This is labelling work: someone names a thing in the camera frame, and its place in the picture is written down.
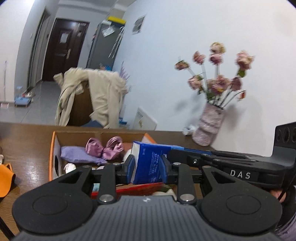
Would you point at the wall poster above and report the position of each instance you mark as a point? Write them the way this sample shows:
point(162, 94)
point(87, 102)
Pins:
point(138, 24)

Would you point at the purple feather decoration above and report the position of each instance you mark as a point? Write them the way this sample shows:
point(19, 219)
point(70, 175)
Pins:
point(125, 75)

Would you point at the grey interior door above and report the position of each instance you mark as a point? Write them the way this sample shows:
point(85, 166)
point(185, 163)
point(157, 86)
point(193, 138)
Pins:
point(37, 51)

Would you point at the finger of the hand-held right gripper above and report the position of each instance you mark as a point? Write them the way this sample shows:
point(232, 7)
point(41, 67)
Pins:
point(242, 155)
point(196, 160)

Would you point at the blue cushion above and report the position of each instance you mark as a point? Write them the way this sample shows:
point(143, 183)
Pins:
point(92, 124)

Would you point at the orange-sided cardboard box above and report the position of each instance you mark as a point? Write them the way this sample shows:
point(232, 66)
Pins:
point(54, 150)

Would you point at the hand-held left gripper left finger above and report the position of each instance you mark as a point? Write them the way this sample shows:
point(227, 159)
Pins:
point(130, 169)

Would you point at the blue flat package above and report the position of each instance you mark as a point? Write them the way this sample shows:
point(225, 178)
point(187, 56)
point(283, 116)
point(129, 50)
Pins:
point(22, 101)

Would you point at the brown chair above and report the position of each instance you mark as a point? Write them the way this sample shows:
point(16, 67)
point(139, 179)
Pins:
point(79, 106)

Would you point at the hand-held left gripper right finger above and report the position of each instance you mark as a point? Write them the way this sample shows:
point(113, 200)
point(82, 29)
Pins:
point(164, 170)

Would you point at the pink patterned vase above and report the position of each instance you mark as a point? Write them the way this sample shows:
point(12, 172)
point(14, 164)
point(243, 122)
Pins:
point(208, 126)

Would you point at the bunch of dried pink roses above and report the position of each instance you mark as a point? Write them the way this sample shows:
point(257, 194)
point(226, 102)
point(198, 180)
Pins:
point(215, 85)

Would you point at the white crumpled cloth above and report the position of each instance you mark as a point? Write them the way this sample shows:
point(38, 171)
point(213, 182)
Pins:
point(69, 168)

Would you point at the yellow box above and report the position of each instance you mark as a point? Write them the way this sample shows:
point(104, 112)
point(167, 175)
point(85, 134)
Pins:
point(117, 19)

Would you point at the blue plastic packages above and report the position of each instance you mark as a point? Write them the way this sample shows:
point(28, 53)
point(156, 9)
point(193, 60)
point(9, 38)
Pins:
point(123, 122)

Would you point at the lavender folded cloth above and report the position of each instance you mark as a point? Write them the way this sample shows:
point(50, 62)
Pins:
point(76, 155)

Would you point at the blue tissue packet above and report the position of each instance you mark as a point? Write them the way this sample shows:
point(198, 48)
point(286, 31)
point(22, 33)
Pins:
point(148, 164)

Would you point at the grey refrigerator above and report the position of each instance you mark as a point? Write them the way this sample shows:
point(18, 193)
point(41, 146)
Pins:
point(101, 51)

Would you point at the white mop stick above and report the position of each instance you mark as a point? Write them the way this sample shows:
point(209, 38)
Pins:
point(5, 81)

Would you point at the person's right hand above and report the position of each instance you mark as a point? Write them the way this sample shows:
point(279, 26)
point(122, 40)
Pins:
point(278, 195)

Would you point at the white flat panel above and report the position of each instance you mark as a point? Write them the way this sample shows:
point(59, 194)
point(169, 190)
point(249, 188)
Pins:
point(145, 119)

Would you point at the beige coat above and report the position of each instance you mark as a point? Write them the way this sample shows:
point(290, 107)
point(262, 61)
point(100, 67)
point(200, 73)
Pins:
point(104, 97)

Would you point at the pink satin cloth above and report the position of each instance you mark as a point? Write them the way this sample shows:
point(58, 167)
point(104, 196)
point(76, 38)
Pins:
point(108, 148)

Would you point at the white paper notice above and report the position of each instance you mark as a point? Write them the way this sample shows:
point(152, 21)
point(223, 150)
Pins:
point(64, 38)

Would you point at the small white packet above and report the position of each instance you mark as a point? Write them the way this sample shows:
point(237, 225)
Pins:
point(189, 130)

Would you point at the orange soft bag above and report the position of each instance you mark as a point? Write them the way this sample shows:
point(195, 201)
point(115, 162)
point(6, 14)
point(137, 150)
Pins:
point(5, 180)

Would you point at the clear bag with papers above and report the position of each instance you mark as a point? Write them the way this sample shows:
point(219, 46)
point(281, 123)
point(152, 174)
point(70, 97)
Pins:
point(108, 31)

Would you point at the hanging packet strip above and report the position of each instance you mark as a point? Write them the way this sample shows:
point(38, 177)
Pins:
point(116, 41)

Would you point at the dark brown door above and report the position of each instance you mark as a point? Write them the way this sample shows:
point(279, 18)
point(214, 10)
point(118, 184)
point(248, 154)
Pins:
point(64, 60)

